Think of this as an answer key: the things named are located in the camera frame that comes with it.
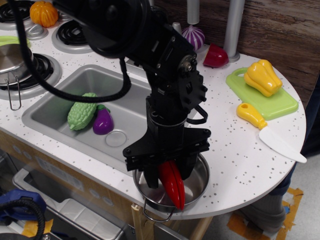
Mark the back left stove burner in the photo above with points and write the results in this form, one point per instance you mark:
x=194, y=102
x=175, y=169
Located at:
x=7, y=19

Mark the yellow handled toy knife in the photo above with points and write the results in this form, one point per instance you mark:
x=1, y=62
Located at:
x=269, y=137

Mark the green toy cutting board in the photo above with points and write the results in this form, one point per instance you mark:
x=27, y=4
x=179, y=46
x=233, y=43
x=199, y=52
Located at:
x=275, y=106

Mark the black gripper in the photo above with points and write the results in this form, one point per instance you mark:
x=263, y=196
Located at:
x=163, y=142

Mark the green toy bitter gourd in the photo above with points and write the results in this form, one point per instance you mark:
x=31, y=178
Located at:
x=80, y=115

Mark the grey toy sink basin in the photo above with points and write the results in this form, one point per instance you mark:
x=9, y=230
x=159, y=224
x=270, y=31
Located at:
x=49, y=115

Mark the green toy plate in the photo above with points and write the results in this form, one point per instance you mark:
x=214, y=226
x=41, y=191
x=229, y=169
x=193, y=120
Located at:
x=9, y=40

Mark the orange toy pumpkin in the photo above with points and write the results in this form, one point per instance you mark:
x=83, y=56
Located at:
x=44, y=14

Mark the wooden toy kitchen cabinet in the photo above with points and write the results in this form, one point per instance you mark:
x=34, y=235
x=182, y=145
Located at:
x=100, y=212

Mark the purple striped toy onion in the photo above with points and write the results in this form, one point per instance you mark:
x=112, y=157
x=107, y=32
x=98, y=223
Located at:
x=195, y=36

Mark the blue clamp tool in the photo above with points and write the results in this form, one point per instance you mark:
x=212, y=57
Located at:
x=21, y=204

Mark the grey support pole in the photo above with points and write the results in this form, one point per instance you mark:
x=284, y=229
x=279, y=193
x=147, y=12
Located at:
x=193, y=12
x=233, y=26

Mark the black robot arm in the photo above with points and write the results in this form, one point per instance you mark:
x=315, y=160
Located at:
x=132, y=29

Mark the grey support pole right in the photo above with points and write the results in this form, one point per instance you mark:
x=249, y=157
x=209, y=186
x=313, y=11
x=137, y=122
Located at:
x=233, y=26

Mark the stove burner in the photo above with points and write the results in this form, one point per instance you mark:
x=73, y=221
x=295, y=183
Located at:
x=7, y=19
x=69, y=38
x=50, y=71

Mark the back right stove burner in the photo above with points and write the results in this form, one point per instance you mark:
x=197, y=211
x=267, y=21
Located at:
x=69, y=38

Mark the purple toy eggplant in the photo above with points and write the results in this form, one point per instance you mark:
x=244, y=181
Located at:
x=103, y=123

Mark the yellow toy bell pepper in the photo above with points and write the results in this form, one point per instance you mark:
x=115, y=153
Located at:
x=262, y=77

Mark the dark red toy vegetable half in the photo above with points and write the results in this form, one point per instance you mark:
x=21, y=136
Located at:
x=216, y=57

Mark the person leg with grey sock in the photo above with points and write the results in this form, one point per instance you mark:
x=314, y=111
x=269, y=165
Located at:
x=268, y=213

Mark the front left stove burner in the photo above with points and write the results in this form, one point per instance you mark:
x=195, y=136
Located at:
x=50, y=71

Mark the silver toy faucet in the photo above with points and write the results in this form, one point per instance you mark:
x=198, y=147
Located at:
x=138, y=70

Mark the silver stove knob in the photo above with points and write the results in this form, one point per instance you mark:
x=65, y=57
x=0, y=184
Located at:
x=36, y=32

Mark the red toy chili pepper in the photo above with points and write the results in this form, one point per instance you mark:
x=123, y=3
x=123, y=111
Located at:
x=170, y=177

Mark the grey support pole middle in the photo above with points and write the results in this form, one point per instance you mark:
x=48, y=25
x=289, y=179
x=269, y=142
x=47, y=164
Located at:
x=193, y=12

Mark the steel pan with wire handle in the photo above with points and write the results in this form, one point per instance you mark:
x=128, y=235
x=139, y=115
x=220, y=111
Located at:
x=13, y=70

